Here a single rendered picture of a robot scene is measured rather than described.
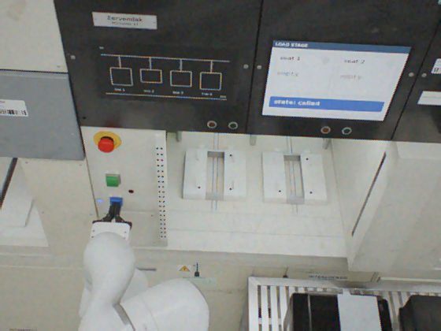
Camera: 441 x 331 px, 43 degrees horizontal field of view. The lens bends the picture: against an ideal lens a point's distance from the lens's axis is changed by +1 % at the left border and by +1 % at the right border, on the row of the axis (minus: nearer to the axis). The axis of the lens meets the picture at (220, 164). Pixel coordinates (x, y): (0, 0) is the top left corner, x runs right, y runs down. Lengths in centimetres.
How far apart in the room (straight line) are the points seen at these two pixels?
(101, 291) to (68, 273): 97
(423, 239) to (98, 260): 106
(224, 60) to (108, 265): 49
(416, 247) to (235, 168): 63
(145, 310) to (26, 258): 100
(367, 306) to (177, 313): 66
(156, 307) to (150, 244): 81
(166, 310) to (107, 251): 16
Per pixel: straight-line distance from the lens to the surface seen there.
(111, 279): 101
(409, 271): 195
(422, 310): 182
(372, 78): 127
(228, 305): 209
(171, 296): 99
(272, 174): 194
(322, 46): 119
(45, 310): 223
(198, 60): 120
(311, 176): 195
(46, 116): 137
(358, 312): 150
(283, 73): 123
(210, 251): 178
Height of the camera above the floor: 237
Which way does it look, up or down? 49 degrees down
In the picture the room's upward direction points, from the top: 4 degrees clockwise
